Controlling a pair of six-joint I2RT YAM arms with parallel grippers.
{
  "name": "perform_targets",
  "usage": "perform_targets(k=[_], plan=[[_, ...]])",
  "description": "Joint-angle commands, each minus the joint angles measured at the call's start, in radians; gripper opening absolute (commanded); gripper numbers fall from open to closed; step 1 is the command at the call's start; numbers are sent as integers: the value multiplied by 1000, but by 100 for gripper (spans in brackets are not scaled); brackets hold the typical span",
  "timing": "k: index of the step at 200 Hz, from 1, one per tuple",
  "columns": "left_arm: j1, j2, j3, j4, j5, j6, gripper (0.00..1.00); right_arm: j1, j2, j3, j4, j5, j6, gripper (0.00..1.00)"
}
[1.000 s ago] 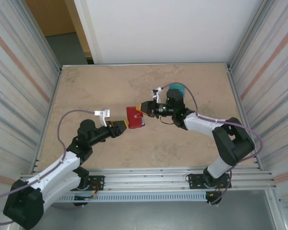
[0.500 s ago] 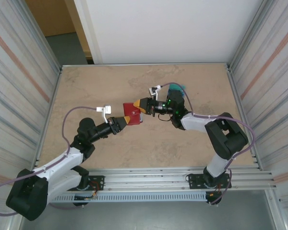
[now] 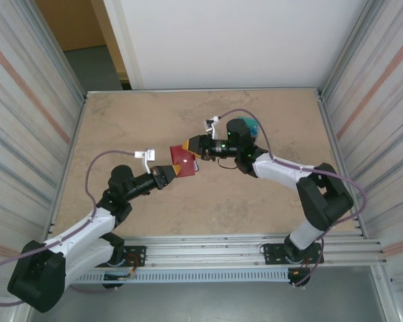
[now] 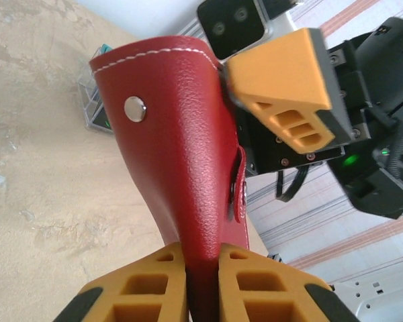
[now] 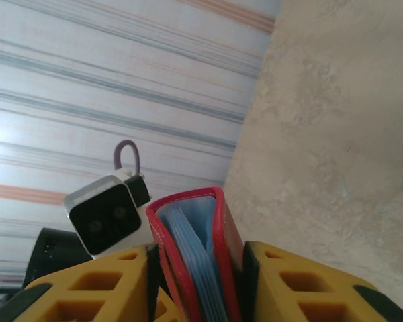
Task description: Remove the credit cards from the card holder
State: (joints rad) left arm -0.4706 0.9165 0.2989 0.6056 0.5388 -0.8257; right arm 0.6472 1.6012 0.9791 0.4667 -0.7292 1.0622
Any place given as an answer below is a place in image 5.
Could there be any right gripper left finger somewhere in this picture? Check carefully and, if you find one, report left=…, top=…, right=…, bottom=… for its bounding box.
left=0, top=243, right=162, bottom=322

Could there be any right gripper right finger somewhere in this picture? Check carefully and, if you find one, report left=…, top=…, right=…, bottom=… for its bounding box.
left=240, top=241, right=403, bottom=322

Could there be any red card holder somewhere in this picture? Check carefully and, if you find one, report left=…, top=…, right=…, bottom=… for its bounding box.
left=145, top=186, right=247, bottom=322

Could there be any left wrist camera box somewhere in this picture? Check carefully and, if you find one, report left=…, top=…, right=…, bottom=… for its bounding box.
left=62, top=169, right=152, bottom=261

